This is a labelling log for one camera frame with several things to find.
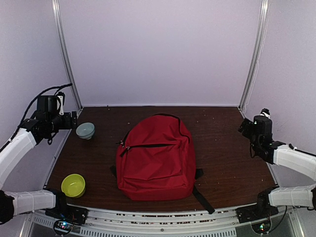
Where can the aluminium corner post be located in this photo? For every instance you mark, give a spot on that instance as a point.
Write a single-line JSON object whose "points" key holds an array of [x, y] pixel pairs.
{"points": [[254, 64], [65, 55]]}

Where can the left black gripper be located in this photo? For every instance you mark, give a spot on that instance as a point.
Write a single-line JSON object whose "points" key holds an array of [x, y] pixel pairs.
{"points": [[67, 125]]}

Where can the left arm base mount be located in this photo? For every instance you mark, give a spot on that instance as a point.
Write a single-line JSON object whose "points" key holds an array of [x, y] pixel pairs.
{"points": [[67, 216]]}

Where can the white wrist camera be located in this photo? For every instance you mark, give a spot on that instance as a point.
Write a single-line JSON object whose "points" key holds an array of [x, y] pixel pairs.
{"points": [[265, 112], [60, 102]]}

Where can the pale green patterned ceramic bowl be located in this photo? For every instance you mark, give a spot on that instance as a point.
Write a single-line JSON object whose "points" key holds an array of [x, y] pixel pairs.
{"points": [[85, 130]]}

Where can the red student backpack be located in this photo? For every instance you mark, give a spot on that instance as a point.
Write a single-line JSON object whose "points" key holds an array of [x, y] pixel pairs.
{"points": [[156, 161]]}

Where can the left aluminium corner post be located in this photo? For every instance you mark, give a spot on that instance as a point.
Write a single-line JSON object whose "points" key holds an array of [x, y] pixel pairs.
{"points": [[65, 55]]}

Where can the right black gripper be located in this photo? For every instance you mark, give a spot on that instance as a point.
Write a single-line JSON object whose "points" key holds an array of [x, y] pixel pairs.
{"points": [[246, 132]]}

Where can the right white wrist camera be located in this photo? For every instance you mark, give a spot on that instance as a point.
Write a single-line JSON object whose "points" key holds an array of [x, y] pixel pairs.
{"points": [[265, 112]]}

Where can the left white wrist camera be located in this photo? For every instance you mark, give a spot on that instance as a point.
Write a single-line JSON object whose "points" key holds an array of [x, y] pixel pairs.
{"points": [[60, 102]]}

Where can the right aluminium corner post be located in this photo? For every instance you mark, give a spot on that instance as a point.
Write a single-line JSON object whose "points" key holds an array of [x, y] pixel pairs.
{"points": [[254, 64]]}

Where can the front aluminium frame rail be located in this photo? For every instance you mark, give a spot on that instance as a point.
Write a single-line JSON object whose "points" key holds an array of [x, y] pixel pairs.
{"points": [[224, 222]]}

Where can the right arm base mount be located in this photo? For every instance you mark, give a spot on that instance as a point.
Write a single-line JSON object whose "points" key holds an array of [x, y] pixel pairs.
{"points": [[259, 214]]}

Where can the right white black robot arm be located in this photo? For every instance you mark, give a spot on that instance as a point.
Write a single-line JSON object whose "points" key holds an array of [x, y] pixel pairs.
{"points": [[288, 156]]}

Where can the lime green plastic bowl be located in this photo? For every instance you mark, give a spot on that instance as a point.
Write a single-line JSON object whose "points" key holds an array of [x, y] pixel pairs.
{"points": [[73, 186]]}

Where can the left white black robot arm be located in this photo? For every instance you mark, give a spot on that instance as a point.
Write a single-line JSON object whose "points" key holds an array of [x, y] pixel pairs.
{"points": [[45, 122]]}

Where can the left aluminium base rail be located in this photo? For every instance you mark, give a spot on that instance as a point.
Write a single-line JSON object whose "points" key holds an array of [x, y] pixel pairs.
{"points": [[56, 156]]}

